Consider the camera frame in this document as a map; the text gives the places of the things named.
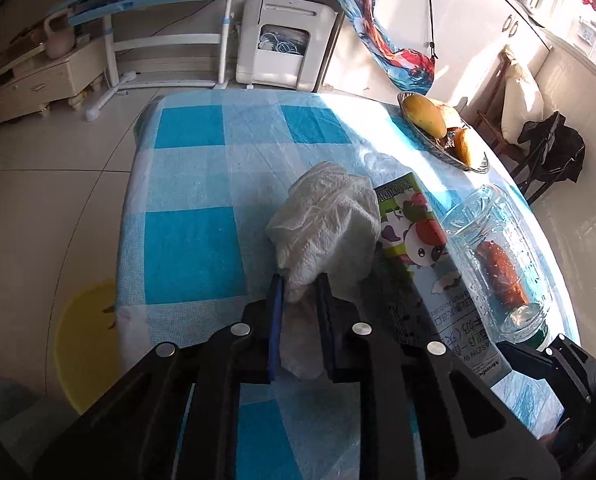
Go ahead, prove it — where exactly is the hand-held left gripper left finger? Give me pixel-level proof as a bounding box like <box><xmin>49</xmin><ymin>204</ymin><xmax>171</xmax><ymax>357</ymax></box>
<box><xmin>33</xmin><ymin>275</ymin><xmax>286</xmax><ymax>480</ymax></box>

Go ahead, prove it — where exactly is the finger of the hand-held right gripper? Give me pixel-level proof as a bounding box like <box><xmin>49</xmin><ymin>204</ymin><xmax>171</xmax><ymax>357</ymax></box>
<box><xmin>498</xmin><ymin>334</ymin><xmax>596</xmax><ymax>406</ymax></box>

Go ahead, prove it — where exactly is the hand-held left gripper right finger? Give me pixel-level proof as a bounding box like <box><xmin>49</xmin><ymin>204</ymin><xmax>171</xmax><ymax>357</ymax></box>
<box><xmin>314</xmin><ymin>272</ymin><xmax>561</xmax><ymax>480</ymax></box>

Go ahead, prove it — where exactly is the white paper towel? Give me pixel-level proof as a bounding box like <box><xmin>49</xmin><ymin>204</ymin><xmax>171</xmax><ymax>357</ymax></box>
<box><xmin>265</xmin><ymin>161</ymin><xmax>381</xmax><ymax>381</ymax></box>

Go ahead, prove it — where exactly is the orange brown sausage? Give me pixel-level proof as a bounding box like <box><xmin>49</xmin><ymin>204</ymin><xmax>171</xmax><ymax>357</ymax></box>
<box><xmin>475</xmin><ymin>241</ymin><xmax>529</xmax><ymax>308</ymax></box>

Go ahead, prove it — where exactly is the cartoon print milk carton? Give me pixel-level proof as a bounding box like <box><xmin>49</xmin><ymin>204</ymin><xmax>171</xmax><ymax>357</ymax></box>
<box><xmin>373</xmin><ymin>172</ymin><xmax>514</xmax><ymax>386</ymax></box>

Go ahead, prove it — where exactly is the clear glass jar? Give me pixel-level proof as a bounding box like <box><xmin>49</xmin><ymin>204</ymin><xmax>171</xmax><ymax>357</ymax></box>
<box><xmin>440</xmin><ymin>184</ymin><xmax>550</xmax><ymax>351</ymax></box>

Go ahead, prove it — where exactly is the yellow plastic bucket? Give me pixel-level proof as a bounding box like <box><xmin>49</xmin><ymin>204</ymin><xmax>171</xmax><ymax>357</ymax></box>
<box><xmin>53</xmin><ymin>280</ymin><xmax>124</xmax><ymax>415</ymax></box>

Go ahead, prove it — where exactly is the blue white checkered tablecloth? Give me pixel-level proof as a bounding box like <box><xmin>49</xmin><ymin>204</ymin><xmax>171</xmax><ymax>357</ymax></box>
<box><xmin>115</xmin><ymin>91</ymin><xmax>581</xmax><ymax>480</ymax></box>

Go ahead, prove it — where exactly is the woven fruit basket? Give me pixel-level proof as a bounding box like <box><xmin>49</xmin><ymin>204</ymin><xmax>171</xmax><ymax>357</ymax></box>
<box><xmin>397</xmin><ymin>91</ymin><xmax>490</xmax><ymax>175</ymax></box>

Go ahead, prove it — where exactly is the black folding chair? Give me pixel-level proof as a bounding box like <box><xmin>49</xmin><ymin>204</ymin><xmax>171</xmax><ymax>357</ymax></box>
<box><xmin>515</xmin><ymin>111</ymin><xmax>586</xmax><ymax>206</ymax></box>

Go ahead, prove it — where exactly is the yellow orange fruit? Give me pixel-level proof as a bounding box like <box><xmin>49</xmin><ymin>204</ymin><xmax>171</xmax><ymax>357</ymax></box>
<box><xmin>453</xmin><ymin>127</ymin><xmax>479</xmax><ymax>165</ymax></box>

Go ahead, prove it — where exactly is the yellow mango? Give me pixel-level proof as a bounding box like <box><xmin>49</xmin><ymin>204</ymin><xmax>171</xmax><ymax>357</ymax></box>
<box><xmin>402</xmin><ymin>94</ymin><xmax>449</xmax><ymax>139</ymax></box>

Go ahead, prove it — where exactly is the pale yellow fruit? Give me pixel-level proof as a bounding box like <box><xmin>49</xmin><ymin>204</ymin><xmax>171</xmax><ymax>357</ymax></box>
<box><xmin>440</xmin><ymin>104</ymin><xmax>464</xmax><ymax>131</ymax></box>

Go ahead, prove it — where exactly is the dark wooden chair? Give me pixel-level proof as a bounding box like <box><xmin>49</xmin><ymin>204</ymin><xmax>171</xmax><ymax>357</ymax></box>
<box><xmin>475</xmin><ymin>50</ymin><xmax>534</xmax><ymax>161</ymax></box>

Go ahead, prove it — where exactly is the white pillow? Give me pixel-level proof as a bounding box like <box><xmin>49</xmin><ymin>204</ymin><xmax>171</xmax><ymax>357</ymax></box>
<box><xmin>500</xmin><ymin>47</ymin><xmax>546</xmax><ymax>143</ymax></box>

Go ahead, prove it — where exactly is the grey blue plastic chair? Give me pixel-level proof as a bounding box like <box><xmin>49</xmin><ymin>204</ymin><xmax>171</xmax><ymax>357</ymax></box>
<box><xmin>0</xmin><ymin>377</ymin><xmax>84</xmax><ymax>461</ymax></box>

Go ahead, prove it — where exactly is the colourful printed sling bag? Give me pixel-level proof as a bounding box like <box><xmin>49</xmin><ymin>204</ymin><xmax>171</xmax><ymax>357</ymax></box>
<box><xmin>329</xmin><ymin>0</ymin><xmax>441</xmax><ymax>95</ymax></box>

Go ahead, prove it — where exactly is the white floor appliance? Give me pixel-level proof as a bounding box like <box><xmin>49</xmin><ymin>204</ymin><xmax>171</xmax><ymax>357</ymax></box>
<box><xmin>235</xmin><ymin>0</ymin><xmax>339</xmax><ymax>92</ymax></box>

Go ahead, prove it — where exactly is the white low cabinet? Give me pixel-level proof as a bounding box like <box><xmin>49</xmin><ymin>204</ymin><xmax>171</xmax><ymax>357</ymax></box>
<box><xmin>318</xmin><ymin>0</ymin><xmax>551</xmax><ymax>111</ymax></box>

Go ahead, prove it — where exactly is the cream television cabinet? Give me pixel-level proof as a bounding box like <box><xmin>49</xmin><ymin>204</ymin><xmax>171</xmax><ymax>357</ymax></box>
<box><xmin>0</xmin><ymin>35</ymin><xmax>108</xmax><ymax>133</ymax></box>

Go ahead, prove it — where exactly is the pink kettlebell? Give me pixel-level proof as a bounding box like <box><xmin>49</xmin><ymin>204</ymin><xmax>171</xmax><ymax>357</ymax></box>
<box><xmin>44</xmin><ymin>12</ymin><xmax>75</xmax><ymax>59</ymax></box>

